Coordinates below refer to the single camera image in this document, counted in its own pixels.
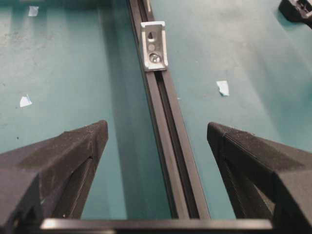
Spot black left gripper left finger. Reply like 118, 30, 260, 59
0, 120, 108, 234

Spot pale blue tape scrap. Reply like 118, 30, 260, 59
216, 80, 230, 97
28, 6, 39, 17
19, 94, 33, 108

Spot black aluminium rail right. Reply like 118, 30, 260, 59
127, 0, 211, 219

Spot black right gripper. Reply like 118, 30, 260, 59
278, 0, 312, 24

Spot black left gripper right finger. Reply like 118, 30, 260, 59
207, 122, 312, 234

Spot silver metal corner fitting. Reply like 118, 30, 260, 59
139, 21, 168, 72

